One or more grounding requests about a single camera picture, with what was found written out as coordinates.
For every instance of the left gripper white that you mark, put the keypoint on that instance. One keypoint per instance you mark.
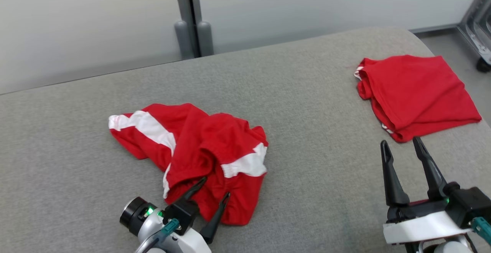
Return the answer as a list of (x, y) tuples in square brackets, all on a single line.
[(188, 243)]

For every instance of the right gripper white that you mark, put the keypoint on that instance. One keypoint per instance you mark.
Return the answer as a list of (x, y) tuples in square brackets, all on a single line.
[(422, 226)]

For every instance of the red shorts with white stripes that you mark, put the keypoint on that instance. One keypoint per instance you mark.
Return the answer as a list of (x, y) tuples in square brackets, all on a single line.
[(203, 145)]

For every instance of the red white basketball jersey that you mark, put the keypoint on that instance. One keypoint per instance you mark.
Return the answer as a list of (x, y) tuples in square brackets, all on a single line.
[(418, 91)]

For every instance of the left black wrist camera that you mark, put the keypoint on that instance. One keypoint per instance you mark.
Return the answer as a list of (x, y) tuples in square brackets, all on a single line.
[(182, 214)]

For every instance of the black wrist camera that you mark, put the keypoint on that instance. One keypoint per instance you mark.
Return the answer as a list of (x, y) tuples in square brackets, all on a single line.
[(468, 205), (182, 214)]

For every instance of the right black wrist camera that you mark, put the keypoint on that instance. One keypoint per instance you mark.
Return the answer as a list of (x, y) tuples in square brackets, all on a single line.
[(468, 205)]

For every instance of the grey partition post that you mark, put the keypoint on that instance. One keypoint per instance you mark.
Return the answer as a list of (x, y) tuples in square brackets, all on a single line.
[(191, 15)]

